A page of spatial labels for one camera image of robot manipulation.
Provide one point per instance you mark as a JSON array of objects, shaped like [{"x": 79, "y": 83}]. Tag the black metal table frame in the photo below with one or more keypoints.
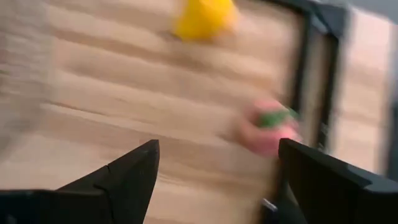
[{"x": 329, "y": 18}]

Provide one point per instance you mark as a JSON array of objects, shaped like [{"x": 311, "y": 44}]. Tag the pink peach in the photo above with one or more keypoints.
[{"x": 267, "y": 133}]

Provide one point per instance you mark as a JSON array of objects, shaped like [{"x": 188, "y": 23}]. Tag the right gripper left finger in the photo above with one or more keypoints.
[{"x": 124, "y": 186}]

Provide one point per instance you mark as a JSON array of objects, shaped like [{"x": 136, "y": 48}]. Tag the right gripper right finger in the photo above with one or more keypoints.
[{"x": 326, "y": 196}]

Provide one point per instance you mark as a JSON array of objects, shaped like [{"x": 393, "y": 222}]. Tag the yellow bell pepper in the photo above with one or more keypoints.
[{"x": 203, "y": 18}]

